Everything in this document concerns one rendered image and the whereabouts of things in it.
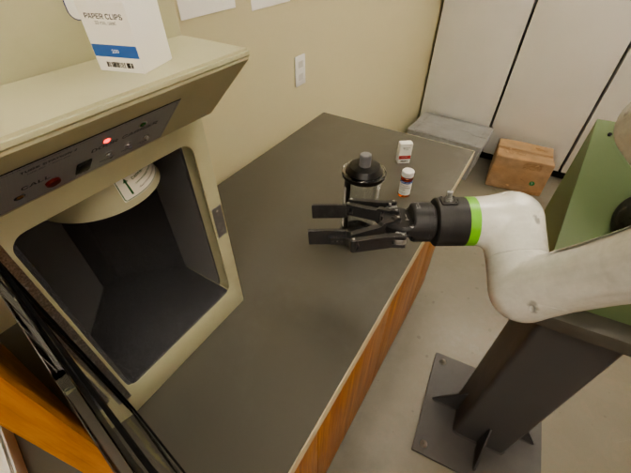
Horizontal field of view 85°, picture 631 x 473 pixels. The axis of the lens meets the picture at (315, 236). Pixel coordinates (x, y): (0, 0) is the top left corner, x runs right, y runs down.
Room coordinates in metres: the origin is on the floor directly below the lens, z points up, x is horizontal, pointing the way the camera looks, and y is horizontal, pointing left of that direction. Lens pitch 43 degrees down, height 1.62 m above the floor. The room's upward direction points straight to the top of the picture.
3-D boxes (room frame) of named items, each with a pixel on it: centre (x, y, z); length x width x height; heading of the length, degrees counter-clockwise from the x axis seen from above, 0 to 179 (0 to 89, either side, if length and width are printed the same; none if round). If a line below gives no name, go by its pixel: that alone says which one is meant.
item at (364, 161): (0.73, -0.12, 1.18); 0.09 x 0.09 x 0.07
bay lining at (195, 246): (0.44, 0.36, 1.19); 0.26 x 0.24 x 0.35; 148
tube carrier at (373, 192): (0.73, -0.12, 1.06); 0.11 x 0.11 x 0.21
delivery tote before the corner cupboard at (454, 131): (2.70, -1.12, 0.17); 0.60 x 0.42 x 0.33; 56
